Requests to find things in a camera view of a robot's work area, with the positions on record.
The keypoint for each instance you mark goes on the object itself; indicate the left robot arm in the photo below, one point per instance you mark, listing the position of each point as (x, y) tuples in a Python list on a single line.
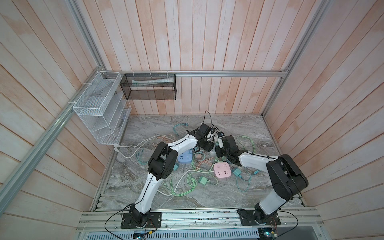
[(161, 165)]

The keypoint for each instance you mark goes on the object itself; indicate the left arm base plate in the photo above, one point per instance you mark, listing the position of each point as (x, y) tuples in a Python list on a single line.
[(140, 221)]

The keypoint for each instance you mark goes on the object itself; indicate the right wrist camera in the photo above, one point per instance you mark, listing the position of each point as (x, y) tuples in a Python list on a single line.
[(220, 135)]

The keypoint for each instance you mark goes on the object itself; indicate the pink power strip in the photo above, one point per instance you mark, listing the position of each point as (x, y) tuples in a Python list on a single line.
[(222, 170)]

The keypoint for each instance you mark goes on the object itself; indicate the black mesh basket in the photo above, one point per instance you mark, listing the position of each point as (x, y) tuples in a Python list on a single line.
[(149, 87)]

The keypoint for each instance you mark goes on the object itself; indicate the green charger plug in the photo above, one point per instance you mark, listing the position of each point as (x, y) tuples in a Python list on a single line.
[(203, 180)]

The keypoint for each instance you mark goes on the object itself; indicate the blue power strip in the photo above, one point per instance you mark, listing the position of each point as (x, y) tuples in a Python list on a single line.
[(186, 157)]

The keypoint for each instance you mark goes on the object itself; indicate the teal charger plug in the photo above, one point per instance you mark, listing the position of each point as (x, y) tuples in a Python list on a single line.
[(237, 172)]

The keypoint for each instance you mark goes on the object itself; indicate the aluminium frame rail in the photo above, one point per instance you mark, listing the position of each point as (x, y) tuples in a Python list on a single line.
[(219, 73)]

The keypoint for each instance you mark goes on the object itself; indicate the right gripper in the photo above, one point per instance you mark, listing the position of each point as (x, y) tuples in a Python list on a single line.
[(217, 150)]

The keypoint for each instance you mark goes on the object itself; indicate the white wire mesh shelf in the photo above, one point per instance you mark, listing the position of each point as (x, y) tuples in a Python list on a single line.
[(103, 109)]

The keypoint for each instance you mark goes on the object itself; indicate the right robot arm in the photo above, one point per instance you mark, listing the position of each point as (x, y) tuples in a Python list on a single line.
[(286, 177)]

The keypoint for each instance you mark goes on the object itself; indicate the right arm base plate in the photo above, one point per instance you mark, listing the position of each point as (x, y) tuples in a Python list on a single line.
[(258, 218)]

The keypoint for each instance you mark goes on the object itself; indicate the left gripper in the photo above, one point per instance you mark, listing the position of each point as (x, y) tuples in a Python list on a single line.
[(209, 146)]

